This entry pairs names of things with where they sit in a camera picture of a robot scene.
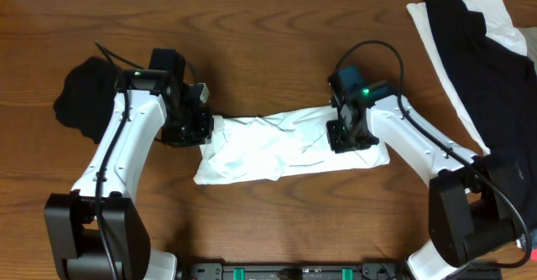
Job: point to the white t-shirt in pile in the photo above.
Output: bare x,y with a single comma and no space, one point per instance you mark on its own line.
499,28

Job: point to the white robot print t-shirt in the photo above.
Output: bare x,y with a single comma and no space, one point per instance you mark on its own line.
284,144

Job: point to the red object at edge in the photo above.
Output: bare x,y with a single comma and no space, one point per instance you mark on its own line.
533,255

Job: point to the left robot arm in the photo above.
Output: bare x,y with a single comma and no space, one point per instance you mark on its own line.
95,231

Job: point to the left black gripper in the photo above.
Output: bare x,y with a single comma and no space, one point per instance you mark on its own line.
202,132

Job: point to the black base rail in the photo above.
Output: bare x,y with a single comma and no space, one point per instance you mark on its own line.
364,271

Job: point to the folded black garment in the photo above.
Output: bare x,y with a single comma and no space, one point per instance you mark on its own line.
87,99

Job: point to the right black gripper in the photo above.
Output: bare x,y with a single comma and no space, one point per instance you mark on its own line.
336,144

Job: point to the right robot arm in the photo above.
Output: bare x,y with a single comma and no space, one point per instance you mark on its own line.
469,215

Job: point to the black t-shirt in pile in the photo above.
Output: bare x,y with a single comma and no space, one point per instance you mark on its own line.
498,89

